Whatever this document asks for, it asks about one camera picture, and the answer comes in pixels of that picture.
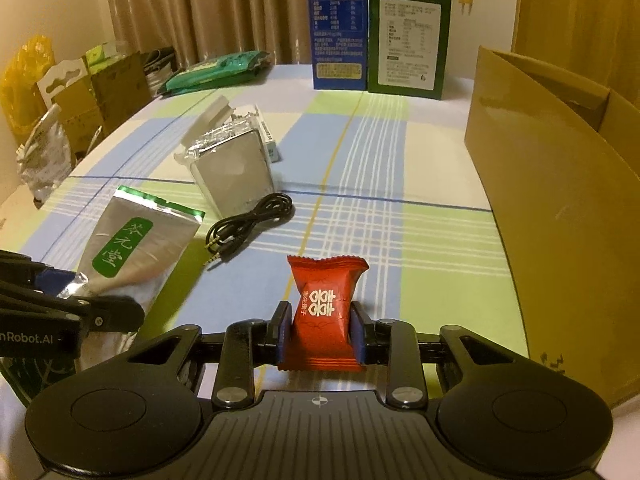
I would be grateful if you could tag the white box green print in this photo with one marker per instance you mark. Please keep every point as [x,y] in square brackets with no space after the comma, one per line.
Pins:
[267,140]

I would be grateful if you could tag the wooden door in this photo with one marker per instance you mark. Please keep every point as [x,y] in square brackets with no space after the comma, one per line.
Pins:
[575,20]

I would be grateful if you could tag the cardboard box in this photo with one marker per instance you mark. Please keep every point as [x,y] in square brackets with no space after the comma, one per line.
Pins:
[550,200]

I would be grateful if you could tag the crinkled foil bag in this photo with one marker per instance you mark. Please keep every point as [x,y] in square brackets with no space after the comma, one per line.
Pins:
[45,160]

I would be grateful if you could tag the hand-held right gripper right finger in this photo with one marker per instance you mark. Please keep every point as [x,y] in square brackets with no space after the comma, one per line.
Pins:
[357,334]

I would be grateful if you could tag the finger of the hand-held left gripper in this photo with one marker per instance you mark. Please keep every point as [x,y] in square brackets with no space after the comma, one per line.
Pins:
[110,312]
[57,275]

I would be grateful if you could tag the tall blue carton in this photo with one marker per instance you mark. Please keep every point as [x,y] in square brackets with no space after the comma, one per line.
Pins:
[337,30]

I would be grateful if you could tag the clear silver plastic bag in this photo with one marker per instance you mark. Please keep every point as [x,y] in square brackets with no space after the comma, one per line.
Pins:
[235,170]

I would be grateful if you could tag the green packets in carton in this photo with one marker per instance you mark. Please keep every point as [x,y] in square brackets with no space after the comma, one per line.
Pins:
[100,55]

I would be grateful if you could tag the brown curtain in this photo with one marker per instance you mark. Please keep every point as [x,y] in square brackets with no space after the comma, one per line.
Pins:
[210,5]

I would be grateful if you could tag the tall green carton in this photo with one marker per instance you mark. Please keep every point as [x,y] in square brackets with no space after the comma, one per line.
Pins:
[407,40]

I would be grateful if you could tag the silver foil pouch green label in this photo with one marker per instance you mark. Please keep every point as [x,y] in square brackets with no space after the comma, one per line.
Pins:
[135,240]

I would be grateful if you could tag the green wet wipes packet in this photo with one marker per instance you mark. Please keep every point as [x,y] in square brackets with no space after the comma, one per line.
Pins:
[215,72]

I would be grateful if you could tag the checkered cloth desktop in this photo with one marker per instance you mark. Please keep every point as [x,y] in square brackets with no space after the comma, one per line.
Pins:
[400,185]

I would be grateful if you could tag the red candy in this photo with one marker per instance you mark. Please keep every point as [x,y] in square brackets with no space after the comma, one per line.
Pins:
[322,310]

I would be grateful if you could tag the brown storage carton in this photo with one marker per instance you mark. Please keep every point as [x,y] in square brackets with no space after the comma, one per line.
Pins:
[120,90]

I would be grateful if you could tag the yellow plastic bag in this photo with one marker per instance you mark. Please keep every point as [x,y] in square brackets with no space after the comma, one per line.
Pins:
[22,85]

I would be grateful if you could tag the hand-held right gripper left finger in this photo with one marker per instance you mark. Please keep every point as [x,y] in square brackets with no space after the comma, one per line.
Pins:
[285,332]

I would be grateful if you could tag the green snack packet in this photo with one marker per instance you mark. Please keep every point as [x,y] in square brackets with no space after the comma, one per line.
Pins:
[30,375]

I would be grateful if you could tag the white cardboard hanger card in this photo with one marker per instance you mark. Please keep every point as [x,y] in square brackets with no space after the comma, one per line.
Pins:
[62,77]

